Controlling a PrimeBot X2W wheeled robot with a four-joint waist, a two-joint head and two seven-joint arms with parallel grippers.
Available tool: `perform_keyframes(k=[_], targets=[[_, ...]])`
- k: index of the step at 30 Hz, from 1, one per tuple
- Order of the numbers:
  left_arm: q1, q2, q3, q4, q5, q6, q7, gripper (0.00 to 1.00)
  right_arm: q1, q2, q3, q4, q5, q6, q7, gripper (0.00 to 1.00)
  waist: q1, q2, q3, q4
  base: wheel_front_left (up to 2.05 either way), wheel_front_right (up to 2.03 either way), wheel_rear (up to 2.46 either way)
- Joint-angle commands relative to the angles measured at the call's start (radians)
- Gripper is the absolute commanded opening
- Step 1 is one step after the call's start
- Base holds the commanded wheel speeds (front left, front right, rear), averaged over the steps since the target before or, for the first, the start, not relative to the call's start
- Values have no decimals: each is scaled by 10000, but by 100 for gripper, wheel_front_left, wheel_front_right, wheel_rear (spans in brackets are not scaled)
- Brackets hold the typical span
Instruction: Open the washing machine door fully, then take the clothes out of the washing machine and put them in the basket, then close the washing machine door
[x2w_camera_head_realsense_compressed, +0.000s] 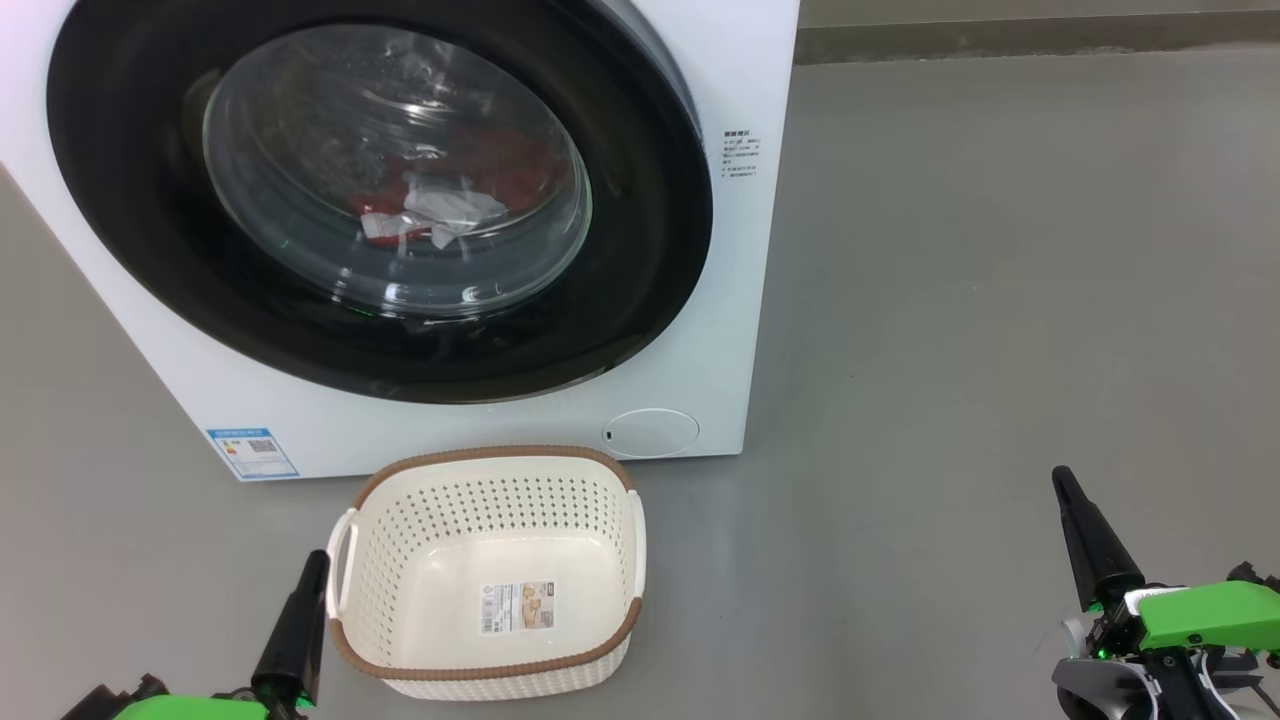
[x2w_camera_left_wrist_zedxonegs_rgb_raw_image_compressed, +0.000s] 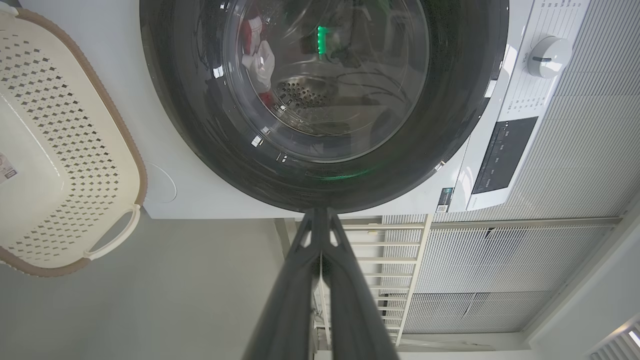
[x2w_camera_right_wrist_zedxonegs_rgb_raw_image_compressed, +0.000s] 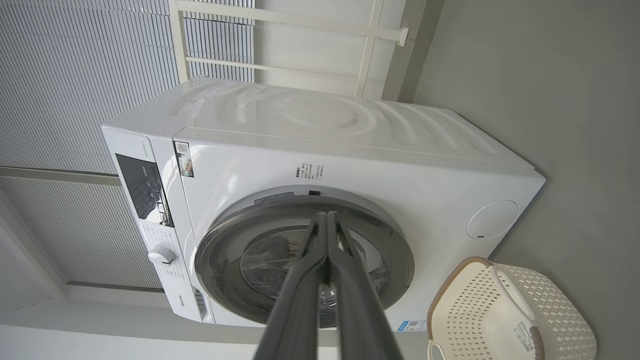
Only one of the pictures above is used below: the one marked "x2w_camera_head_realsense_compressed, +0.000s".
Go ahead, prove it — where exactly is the printed black text notice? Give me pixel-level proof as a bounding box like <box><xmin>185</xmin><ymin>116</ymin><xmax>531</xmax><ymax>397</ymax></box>
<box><xmin>722</xmin><ymin>128</ymin><xmax>763</xmax><ymax>181</ymax></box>

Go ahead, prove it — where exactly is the black round glass washer door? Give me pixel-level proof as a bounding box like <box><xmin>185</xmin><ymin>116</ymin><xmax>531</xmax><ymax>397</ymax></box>
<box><xmin>45</xmin><ymin>0</ymin><xmax>714</xmax><ymax>405</ymax></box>

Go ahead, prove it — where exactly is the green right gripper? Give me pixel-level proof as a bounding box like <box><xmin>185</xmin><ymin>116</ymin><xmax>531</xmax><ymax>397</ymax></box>
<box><xmin>1052</xmin><ymin>466</ymin><xmax>1280</xmax><ymax>656</ymax></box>

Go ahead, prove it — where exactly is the printed product label sticker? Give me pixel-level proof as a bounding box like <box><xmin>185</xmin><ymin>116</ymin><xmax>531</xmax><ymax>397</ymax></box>
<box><xmin>480</xmin><ymin>582</ymin><xmax>558</xmax><ymax>635</ymax></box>

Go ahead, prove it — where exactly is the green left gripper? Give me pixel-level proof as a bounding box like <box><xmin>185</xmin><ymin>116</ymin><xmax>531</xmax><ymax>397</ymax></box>
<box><xmin>112</xmin><ymin>549</ymin><xmax>331</xmax><ymax>720</ymax></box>

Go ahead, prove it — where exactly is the white perforated basket brown rim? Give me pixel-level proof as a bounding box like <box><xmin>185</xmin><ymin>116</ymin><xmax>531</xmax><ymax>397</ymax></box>
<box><xmin>325</xmin><ymin>445</ymin><xmax>648</xmax><ymax>701</ymax></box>

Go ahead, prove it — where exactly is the white front-load washing machine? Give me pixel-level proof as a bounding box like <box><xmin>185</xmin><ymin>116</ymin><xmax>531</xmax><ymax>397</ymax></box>
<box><xmin>0</xmin><ymin>0</ymin><xmax>801</xmax><ymax>483</ymax></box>

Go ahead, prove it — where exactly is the blue energy label sticker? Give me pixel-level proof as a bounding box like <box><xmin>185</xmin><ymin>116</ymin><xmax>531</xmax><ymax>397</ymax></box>
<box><xmin>207</xmin><ymin>428</ymin><xmax>300</xmax><ymax>481</ymax></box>

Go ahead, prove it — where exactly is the round white filter cover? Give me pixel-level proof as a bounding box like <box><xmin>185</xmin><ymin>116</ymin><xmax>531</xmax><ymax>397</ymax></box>
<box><xmin>602</xmin><ymin>408</ymin><xmax>701</xmax><ymax>460</ymax></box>

